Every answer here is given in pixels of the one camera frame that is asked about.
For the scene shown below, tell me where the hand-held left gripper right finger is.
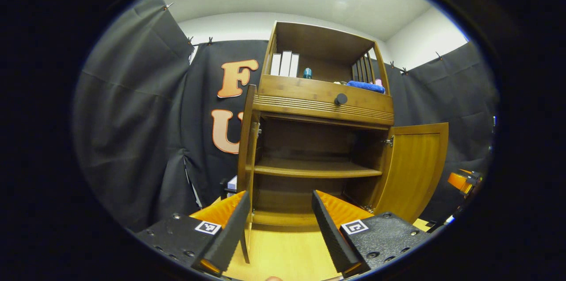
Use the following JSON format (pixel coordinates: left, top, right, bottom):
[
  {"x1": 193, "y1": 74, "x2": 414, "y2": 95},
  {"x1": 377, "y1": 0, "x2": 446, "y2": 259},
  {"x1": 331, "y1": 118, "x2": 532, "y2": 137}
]
[{"x1": 312, "y1": 190, "x2": 429, "y2": 278}]

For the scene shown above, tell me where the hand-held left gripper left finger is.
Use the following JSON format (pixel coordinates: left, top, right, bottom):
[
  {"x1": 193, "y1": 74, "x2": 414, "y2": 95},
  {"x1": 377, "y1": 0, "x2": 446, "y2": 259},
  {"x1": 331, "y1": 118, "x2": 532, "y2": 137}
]
[{"x1": 135, "y1": 190, "x2": 251, "y2": 277}]

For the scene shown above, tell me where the wooden cabinet door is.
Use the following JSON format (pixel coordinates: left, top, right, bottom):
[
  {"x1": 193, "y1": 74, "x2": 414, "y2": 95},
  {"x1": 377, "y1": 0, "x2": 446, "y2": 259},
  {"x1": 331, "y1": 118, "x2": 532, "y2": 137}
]
[
  {"x1": 237, "y1": 84, "x2": 261, "y2": 264},
  {"x1": 371, "y1": 123, "x2": 449, "y2": 224}
]

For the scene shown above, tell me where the wooden double-door shoe cabinet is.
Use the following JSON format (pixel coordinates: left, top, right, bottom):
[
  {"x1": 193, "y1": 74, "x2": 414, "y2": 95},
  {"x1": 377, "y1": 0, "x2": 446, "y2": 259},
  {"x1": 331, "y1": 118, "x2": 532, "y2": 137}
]
[{"x1": 245, "y1": 21, "x2": 396, "y2": 233}]

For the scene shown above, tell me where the wooden inner cabinet shelf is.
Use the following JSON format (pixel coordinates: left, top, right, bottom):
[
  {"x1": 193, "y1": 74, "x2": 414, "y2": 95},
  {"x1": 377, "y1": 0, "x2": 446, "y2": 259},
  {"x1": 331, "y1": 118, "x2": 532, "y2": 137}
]
[{"x1": 254, "y1": 158, "x2": 383, "y2": 179}]

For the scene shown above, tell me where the wooden cabinet drawer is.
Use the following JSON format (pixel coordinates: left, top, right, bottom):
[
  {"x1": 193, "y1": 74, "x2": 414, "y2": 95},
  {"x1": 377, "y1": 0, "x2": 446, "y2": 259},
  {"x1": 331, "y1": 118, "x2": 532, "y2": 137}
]
[{"x1": 253, "y1": 74, "x2": 395, "y2": 127}]

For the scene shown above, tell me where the blue folded towel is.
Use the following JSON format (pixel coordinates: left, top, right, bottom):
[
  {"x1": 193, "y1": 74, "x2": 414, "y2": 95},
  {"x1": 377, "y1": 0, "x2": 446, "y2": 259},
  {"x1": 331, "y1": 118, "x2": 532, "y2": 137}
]
[{"x1": 346, "y1": 80, "x2": 386, "y2": 94}]

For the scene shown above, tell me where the black backdrop cloth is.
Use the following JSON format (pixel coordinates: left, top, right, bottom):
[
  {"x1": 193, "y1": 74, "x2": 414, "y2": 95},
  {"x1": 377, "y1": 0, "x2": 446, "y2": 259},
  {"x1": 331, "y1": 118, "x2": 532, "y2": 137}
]
[{"x1": 73, "y1": 0, "x2": 500, "y2": 233}]

